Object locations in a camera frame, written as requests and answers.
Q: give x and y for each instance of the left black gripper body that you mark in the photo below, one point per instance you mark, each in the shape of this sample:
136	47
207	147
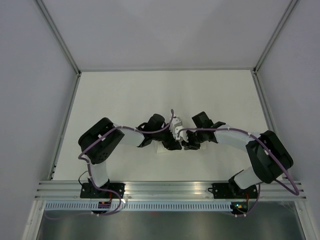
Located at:
165	136

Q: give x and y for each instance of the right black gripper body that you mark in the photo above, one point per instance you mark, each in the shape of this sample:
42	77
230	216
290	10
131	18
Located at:
195	139

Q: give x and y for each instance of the white cloth napkin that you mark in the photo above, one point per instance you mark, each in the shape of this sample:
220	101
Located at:
160	149

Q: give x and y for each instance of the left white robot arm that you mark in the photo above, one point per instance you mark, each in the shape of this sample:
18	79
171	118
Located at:
101	140

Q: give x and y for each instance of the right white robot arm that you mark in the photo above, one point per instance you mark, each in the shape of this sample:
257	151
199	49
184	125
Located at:
268	156

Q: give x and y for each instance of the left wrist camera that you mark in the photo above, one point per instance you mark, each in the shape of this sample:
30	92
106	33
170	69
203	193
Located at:
175	125

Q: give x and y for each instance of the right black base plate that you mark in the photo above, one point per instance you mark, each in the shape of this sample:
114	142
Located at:
222	190

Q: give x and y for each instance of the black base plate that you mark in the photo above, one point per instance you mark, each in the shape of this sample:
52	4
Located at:
222	190
88	191

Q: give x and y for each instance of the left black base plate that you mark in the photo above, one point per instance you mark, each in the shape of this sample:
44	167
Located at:
88	191

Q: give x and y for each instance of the aluminium front rail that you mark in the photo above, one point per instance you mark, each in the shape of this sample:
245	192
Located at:
162	191

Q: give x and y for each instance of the white slotted cable duct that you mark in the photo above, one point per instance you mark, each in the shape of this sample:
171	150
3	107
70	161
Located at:
155	206

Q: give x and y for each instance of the left aluminium frame post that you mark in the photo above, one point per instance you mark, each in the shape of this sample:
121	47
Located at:
57	35

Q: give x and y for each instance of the aluminium frame post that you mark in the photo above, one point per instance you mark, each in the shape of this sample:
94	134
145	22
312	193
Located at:
57	35
275	34

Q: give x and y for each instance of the right aluminium frame post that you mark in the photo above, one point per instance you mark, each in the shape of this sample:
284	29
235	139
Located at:
275	34

